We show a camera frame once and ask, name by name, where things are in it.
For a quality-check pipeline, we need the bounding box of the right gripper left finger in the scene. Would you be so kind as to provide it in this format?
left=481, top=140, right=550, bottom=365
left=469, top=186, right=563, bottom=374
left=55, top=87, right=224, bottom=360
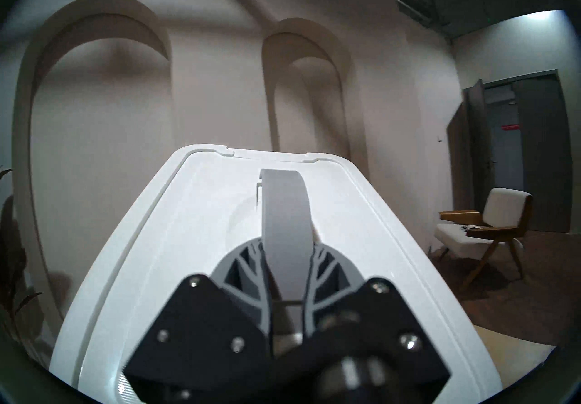
left=123, top=239, right=274, bottom=404

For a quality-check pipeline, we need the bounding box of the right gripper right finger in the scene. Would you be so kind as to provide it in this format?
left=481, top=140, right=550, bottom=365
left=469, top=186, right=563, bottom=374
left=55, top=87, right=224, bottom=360
left=302, top=244, right=451, bottom=404

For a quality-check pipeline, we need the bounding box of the white lid with grey handle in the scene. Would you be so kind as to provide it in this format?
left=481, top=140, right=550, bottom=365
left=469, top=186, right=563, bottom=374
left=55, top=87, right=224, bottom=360
left=49, top=144, right=502, bottom=404

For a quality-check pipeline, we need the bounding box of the wooden armchair with white cushions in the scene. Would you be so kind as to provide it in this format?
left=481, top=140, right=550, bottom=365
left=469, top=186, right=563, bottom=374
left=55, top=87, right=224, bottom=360
left=433, top=188, right=534, bottom=292

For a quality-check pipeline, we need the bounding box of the tall dark green plant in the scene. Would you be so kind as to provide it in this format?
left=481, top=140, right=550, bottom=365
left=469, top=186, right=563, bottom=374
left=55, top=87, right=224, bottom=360
left=0, top=167, right=44, bottom=345

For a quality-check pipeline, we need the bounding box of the dark grey door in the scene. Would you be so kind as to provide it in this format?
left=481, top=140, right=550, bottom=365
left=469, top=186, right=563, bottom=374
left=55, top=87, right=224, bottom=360
left=447, top=70, right=573, bottom=233

